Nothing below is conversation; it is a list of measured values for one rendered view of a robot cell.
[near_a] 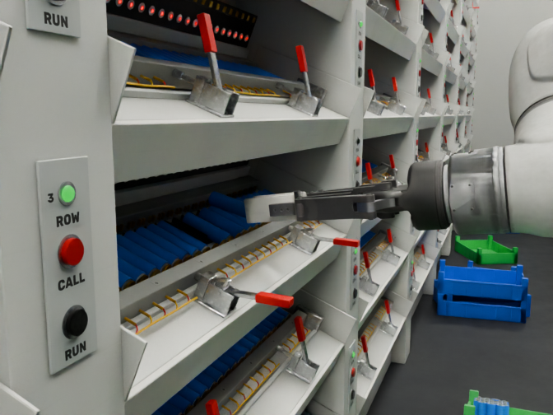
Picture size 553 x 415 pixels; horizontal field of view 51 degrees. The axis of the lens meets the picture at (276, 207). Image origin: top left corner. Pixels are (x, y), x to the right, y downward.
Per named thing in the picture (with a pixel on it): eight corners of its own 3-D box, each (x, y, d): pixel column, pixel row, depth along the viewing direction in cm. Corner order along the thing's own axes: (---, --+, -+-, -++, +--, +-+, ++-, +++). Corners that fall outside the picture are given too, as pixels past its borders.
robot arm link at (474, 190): (501, 147, 55) (437, 154, 57) (508, 241, 56) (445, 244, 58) (504, 143, 63) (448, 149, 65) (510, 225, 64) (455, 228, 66)
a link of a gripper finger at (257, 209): (302, 218, 68) (300, 220, 67) (248, 222, 71) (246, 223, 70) (299, 193, 68) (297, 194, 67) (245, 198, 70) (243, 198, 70)
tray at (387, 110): (406, 132, 158) (429, 84, 154) (353, 141, 102) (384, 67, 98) (341, 103, 163) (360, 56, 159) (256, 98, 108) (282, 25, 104)
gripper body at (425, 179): (450, 156, 65) (370, 165, 69) (441, 161, 57) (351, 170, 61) (457, 221, 66) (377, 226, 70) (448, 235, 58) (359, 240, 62)
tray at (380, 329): (400, 330, 167) (420, 290, 163) (346, 438, 111) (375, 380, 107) (337, 296, 173) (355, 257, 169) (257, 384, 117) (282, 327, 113)
